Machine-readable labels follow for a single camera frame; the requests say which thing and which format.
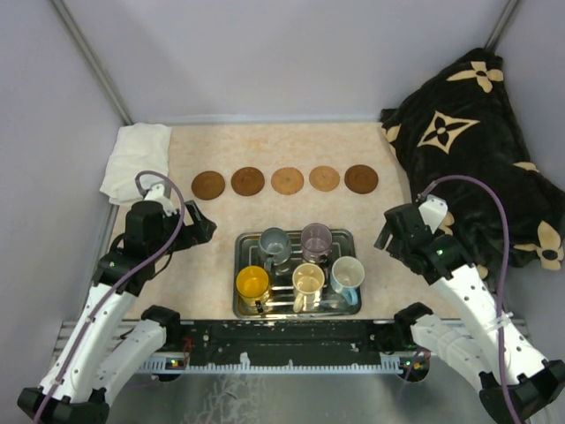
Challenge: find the tan woven coaster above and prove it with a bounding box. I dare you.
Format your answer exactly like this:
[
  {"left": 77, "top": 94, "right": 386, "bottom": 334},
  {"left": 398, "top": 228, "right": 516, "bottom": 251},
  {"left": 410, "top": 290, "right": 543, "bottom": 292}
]
[{"left": 271, "top": 167, "right": 304, "bottom": 195}]

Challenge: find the white folded cloth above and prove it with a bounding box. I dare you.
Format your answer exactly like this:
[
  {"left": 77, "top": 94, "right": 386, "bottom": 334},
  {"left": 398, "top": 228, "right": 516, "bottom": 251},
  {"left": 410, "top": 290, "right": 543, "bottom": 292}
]
[{"left": 100, "top": 124, "right": 172, "bottom": 206}]

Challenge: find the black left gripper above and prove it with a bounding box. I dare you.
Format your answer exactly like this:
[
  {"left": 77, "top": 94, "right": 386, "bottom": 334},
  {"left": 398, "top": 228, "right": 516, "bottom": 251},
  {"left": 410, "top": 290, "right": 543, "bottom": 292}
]
[{"left": 149, "top": 200, "right": 216, "bottom": 261}]

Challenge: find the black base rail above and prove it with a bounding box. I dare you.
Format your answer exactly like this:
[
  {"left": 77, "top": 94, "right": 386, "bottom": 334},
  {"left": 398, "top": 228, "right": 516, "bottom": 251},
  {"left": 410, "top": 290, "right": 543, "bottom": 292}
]
[{"left": 139, "top": 320, "right": 430, "bottom": 382}]

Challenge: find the light woven coaster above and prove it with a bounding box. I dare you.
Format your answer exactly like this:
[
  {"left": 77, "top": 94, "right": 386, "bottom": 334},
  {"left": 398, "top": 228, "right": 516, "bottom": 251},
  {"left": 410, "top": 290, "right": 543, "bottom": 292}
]
[{"left": 309, "top": 165, "right": 340, "bottom": 192}]

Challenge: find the purple translucent cup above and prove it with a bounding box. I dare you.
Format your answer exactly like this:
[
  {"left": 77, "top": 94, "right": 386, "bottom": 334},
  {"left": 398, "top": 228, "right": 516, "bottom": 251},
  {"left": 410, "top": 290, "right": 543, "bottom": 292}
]
[{"left": 300, "top": 223, "right": 333, "bottom": 264}]

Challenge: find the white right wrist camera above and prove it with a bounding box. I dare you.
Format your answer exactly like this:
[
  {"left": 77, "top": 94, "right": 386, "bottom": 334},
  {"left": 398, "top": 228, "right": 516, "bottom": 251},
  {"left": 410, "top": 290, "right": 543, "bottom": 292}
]
[{"left": 418, "top": 194, "right": 448, "bottom": 233}]

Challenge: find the dark brown wooden coaster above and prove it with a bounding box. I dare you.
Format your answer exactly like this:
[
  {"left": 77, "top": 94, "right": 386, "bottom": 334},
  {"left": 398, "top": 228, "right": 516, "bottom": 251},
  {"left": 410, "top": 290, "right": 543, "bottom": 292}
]
[{"left": 344, "top": 164, "right": 379, "bottom": 194}]

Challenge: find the reddish brown wooden coaster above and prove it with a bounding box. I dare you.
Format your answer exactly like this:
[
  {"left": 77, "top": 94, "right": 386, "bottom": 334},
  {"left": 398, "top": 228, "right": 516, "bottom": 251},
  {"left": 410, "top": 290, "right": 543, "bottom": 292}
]
[{"left": 230, "top": 167, "right": 265, "bottom": 197}]

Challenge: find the yellow mug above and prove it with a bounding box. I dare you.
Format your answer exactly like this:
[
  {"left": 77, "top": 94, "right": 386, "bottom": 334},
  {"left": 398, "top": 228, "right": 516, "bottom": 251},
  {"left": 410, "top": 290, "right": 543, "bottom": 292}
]
[{"left": 236, "top": 266, "right": 271, "bottom": 314}]

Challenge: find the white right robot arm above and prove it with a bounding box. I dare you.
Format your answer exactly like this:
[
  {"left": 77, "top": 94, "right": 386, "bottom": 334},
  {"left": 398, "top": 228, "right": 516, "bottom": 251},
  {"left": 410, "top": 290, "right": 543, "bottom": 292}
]
[{"left": 375, "top": 196, "right": 564, "bottom": 423}]

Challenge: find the cream mug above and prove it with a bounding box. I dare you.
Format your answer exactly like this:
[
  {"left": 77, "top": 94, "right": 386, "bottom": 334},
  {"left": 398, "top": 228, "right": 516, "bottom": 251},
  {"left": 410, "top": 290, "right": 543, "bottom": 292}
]
[{"left": 292, "top": 263, "right": 326, "bottom": 314}]

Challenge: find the black floral blanket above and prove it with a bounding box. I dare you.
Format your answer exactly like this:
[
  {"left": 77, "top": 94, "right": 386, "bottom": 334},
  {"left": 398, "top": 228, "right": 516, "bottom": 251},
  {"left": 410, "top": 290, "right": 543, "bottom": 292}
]
[{"left": 380, "top": 48, "right": 564, "bottom": 271}]

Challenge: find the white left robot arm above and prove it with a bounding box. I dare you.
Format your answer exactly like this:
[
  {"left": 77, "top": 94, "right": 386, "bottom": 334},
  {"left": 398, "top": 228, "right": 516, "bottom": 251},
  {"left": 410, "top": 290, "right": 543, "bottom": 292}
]
[{"left": 17, "top": 201, "right": 217, "bottom": 423}]

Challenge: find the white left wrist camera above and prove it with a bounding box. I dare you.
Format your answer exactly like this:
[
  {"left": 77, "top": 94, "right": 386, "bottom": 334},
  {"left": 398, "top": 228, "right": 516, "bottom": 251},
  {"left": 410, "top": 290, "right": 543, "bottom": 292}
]
[{"left": 143, "top": 181, "right": 177, "bottom": 216}]

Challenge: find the grey mug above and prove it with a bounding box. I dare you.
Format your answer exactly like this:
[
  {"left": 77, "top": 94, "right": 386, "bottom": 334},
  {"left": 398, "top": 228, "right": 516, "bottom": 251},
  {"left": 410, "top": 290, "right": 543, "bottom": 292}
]
[{"left": 258, "top": 227, "right": 292, "bottom": 272}]

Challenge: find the white and blue mug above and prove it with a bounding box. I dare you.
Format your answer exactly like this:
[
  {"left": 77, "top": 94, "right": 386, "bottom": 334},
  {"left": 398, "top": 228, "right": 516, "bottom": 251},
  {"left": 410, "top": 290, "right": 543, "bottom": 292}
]
[{"left": 330, "top": 256, "right": 365, "bottom": 307}]

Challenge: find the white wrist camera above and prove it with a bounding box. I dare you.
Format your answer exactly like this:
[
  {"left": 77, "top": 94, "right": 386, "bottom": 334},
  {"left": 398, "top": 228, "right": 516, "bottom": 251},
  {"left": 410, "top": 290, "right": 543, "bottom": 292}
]
[
  {"left": 143, "top": 181, "right": 177, "bottom": 216},
  {"left": 418, "top": 194, "right": 448, "bottom": 233}
]

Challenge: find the metal serving tray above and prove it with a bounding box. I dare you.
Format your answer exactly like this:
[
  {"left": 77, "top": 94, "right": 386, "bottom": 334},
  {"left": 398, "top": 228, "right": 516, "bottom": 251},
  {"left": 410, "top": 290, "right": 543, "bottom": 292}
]
[{"left": 233, "top": 229, "right": 362, "bottom": 321}]

